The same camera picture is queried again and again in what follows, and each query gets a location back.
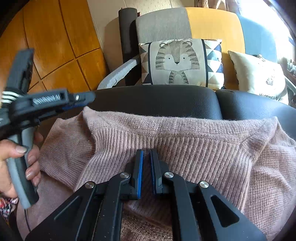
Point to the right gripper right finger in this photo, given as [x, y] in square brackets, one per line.
[198, 210]

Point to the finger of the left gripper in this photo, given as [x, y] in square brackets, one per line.
[68, 107]
[81, 99]

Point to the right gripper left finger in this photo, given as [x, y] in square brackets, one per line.
[94, 211]

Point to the pink knit sweater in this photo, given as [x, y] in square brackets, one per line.
[250, 162]

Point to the person's left hand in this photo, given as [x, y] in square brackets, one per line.
[11, 150]

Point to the orange wooden cabinet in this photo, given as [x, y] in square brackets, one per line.
[67, 49]

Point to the black leather ottoman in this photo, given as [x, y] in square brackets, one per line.
[193, 102]

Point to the tiger print cushion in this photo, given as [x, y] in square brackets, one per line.
[195, 62]

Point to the cream embroidered cushion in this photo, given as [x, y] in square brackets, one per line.
[259, 76]

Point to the grey yellow blue sofa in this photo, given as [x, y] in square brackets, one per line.
[238, 34]

